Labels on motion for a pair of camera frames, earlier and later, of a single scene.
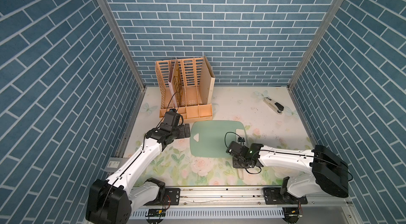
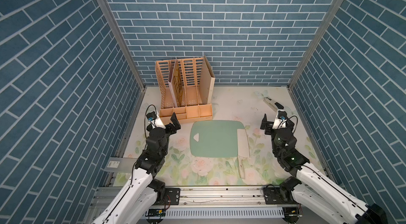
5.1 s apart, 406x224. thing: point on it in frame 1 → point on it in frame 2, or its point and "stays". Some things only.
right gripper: [235, 166] → [268, 126]
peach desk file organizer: [186, 85] stays
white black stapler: [275, 105] stays
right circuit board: [292, 214] stays
